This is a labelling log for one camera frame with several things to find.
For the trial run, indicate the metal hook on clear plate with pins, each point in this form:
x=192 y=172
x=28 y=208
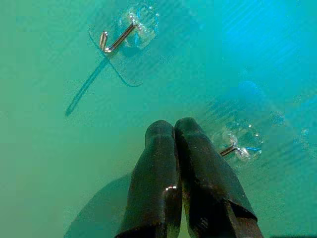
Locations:
x=119 y=41
x=229 y=150

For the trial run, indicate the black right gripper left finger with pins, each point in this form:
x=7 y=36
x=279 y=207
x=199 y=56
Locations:
x=153 y=178

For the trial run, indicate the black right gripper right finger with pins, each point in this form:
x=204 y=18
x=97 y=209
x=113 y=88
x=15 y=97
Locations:
x=208 y=188

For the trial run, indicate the green panel with clear hooks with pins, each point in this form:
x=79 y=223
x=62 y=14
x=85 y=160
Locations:
x=49 y=148

